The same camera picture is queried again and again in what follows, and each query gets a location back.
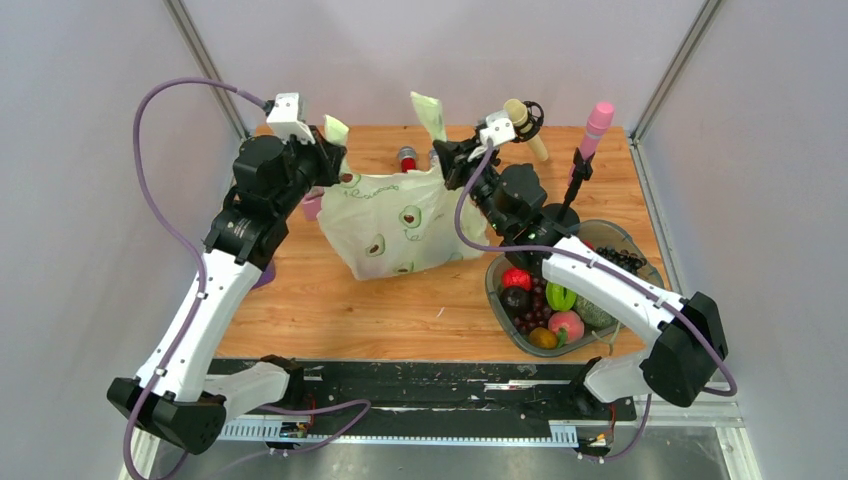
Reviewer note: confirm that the black tripod microphone stand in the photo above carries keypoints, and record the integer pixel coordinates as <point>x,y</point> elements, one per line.
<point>518,122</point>

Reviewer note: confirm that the pink microphone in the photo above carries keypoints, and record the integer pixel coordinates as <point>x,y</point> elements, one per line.
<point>598,123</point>

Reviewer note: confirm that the orange yellow fruit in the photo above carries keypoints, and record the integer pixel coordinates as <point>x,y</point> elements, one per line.
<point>543,338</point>

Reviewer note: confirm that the grey transparent fruit basket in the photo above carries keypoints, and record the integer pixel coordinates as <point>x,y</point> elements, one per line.
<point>595,234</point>

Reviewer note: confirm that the dark purple plum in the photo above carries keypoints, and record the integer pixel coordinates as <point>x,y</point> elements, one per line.
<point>515,301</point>

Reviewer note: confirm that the silver glitter microphone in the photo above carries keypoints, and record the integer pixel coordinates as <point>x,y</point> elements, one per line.
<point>433,158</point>

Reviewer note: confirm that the black grape bunch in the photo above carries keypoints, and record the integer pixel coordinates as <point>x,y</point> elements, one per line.
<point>624,259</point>

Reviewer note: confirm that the pale green plastic bag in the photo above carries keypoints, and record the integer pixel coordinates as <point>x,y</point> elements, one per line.
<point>395,224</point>

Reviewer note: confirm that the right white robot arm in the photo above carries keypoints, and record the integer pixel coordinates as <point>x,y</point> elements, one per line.
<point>685,345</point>

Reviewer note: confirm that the red grape bunch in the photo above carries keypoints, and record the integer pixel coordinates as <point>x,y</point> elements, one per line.
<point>537,313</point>

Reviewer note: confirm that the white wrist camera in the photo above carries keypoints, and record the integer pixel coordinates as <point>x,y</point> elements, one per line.
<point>286,119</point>
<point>496,129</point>

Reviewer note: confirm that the red glitter microphone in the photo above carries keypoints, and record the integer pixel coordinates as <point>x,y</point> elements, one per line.
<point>407,159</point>

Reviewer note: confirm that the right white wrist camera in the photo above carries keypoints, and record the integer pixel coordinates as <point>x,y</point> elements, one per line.
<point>496,129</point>

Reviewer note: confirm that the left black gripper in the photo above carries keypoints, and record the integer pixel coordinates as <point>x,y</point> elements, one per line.
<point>327,155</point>

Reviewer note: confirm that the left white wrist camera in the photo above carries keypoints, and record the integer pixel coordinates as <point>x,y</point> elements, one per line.
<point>286,119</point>

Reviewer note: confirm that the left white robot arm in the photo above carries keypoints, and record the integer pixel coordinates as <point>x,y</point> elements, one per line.
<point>170,396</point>

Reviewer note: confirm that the black round-base microphone stand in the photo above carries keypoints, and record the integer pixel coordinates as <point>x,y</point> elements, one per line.
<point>570,192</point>

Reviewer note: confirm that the pink peach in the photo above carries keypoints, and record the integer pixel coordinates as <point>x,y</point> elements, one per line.
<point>567,326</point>

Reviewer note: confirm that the green netted melon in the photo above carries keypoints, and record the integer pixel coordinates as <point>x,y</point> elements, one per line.
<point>592,315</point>

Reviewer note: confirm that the red strawberry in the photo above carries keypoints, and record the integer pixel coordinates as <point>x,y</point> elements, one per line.
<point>516,277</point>

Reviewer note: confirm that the cream microphone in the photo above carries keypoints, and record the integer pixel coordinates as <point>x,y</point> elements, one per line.
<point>528,119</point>

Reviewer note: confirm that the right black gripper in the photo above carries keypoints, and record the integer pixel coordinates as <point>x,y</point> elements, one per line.
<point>455,160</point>

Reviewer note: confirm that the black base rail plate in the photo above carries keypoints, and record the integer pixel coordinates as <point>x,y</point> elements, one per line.
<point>399,401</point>

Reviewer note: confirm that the pink metronome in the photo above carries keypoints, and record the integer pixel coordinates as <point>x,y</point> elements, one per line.
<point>311,206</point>

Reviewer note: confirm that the purple metronome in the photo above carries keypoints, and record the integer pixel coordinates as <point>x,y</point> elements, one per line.
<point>267,276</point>

